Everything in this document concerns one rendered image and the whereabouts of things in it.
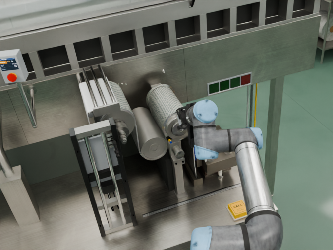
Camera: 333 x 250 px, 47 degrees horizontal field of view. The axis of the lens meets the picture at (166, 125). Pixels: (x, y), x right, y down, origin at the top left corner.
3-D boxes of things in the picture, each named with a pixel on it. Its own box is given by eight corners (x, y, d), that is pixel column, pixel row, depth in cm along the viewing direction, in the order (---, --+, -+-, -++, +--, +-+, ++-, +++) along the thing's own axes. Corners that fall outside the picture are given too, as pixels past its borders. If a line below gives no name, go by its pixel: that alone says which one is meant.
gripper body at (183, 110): (193, 105, 150) (201, 99, 138) (199, 126, 150) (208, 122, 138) (175, 110, 149) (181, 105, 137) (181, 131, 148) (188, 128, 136)
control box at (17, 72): (3, 86, 128) (-8, 59, 122) (9, 77, 134) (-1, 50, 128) (24, 84, 128) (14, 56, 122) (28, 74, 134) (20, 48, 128)
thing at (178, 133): (169, 134, 159) (176, 119, 156) (167, 132, 161) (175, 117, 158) (184, 138, 163) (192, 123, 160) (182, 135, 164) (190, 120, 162)
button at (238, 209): (235, 219, 163) (235, 215, 161) (227, 208, 168) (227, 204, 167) (249, 214, 164) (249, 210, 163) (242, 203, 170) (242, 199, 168)
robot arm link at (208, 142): (230, 157, 122) (227, 123, 123) (195, 159, 123) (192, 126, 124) (228, 157, 130) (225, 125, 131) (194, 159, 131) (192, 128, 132)
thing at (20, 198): (14, 233, 168) (-40, 130, 135) (14, 211, 179) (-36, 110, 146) (46, 223, 171) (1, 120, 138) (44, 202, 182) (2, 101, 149)
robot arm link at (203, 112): (196, 124, 121) (194, 98, 122) (189, 128, 132) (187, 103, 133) (220, 123, 123) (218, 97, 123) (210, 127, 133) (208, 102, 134)
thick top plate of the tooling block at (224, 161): (207, 174, 176) (206, 164, 173) (177, 127, 208) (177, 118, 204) (239, 164, 179) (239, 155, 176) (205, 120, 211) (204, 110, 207)
